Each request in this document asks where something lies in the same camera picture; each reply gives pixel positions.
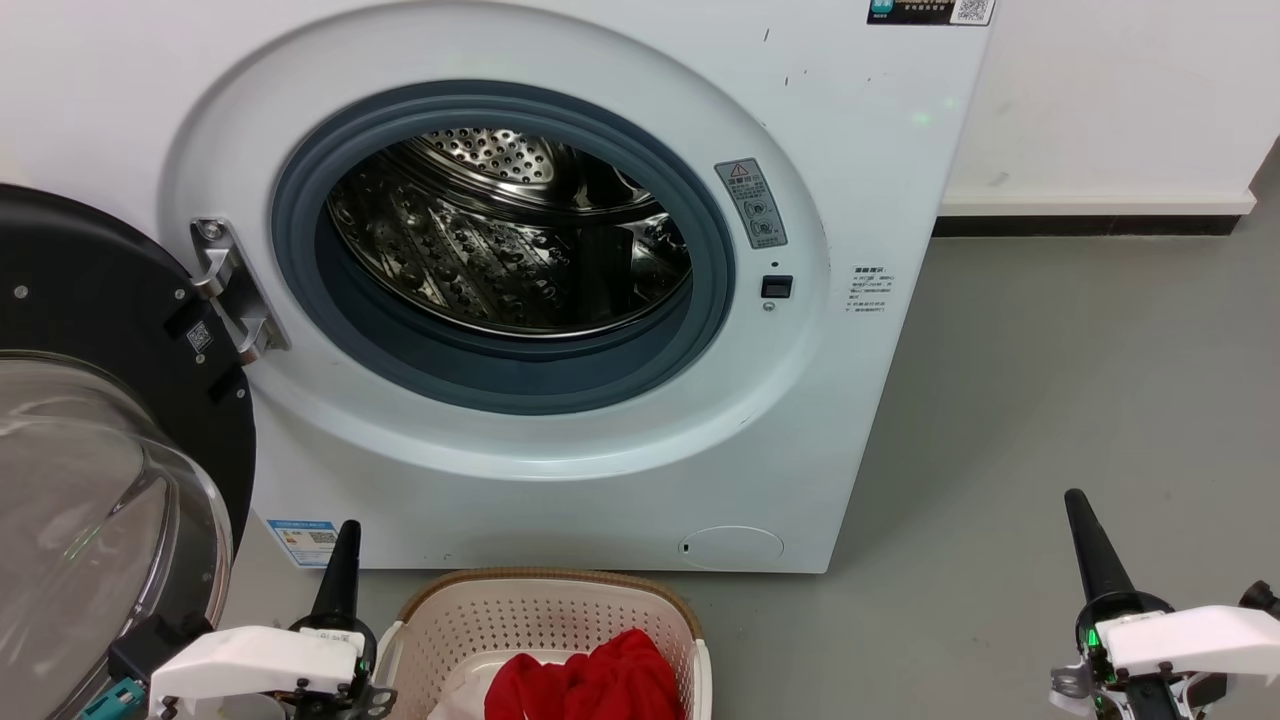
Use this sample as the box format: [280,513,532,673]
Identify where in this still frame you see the cream perforated laundry basket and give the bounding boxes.
[375,568,713,720]

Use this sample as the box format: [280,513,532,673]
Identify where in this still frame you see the metal door hinge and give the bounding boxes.
[190,217,291,366]

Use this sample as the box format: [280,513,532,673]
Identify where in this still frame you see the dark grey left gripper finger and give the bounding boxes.
[310,520,363,633]

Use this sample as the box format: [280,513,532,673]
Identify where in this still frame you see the blue energy label sticker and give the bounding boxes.
[266,518,339,569]

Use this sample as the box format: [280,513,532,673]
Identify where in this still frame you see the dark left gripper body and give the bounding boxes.
[268,615,398,720]

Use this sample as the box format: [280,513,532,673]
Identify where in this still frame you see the black glass washer door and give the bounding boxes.
[0,183,258,720]

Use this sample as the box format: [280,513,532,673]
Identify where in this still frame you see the black baseboard strip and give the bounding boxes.
[933,213,1241,238]

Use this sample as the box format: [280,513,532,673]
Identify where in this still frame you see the stainless steel washing machine drum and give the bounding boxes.
[327,127,693,338]

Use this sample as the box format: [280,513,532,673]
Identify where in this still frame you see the red garment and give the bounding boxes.
[484,628,686,720]

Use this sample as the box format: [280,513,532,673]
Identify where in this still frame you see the grey warning sticker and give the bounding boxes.
[714,158,789,250]

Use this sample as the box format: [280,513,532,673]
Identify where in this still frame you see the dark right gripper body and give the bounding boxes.
[1050,590,1231,720]

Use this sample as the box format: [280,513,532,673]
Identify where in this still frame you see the dark QR code sticker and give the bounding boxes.
[867,0,996,27]

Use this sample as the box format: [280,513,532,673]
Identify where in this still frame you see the white front-load washing machine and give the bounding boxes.
[0,0,996,576]

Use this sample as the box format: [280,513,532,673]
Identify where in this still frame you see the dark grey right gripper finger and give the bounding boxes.
[1063,488,1141,606]

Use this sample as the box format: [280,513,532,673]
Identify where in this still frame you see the round white filter cover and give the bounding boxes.
[678,525,785,572]

